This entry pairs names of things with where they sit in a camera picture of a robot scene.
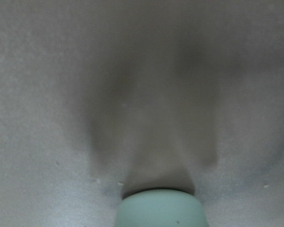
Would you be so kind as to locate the green plastic cup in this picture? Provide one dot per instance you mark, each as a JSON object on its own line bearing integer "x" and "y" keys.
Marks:
{"x": 161, "y": 208}

